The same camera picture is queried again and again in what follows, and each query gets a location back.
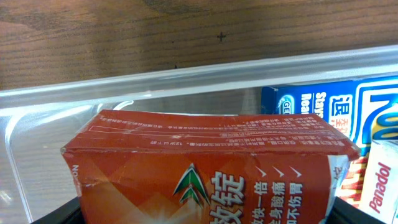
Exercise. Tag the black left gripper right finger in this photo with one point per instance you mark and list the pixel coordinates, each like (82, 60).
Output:
(344, 213)

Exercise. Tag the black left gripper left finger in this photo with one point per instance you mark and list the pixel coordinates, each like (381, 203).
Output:
(69, 213)

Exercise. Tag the white Panadol box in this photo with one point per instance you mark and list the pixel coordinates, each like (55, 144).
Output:
(379, 195)

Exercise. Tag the red medicine box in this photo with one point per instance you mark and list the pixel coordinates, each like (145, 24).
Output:
(140, 167)

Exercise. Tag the blue fever patch box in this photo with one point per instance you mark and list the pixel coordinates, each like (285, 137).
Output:
(363, 110)

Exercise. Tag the clear plastic container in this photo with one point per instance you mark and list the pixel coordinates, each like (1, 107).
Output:
(37, 121)

